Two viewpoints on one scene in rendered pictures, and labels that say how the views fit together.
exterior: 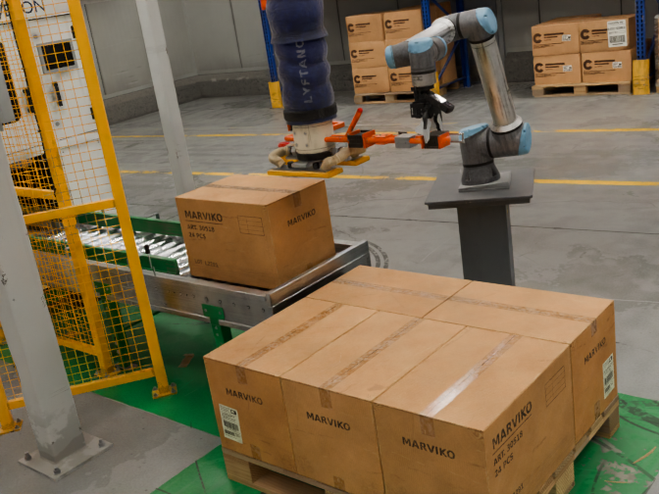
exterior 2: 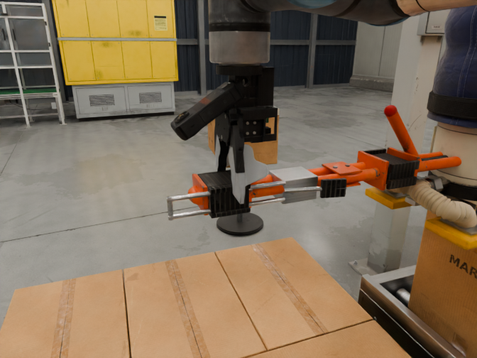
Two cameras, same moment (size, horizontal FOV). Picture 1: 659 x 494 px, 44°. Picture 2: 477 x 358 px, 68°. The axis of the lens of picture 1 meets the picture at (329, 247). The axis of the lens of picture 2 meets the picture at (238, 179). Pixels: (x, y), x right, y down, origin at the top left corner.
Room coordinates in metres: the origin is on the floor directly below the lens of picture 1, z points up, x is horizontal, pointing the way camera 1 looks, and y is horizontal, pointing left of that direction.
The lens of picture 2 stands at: (3.34, -0.94, 1.42)
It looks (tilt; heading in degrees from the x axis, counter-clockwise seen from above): 20 degrees down; 119
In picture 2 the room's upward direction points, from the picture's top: straight up
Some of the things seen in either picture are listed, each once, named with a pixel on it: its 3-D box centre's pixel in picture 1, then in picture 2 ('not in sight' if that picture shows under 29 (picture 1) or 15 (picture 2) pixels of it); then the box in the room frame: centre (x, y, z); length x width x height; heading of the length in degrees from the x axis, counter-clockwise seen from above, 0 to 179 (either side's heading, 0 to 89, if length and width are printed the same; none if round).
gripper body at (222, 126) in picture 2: (424, 101); (243, 104); (3.08, -0.43, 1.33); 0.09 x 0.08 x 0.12; 48
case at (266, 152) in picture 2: not in sight; (240, 129); (2.07, 1.44, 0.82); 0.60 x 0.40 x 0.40; 133
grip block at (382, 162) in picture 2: (361, 138); (386, 167); (3.28, -0.19, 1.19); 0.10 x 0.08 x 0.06; 139
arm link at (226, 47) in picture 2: (423, 79); (238, 50); (3.07, -0.44, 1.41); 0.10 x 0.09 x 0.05; 138
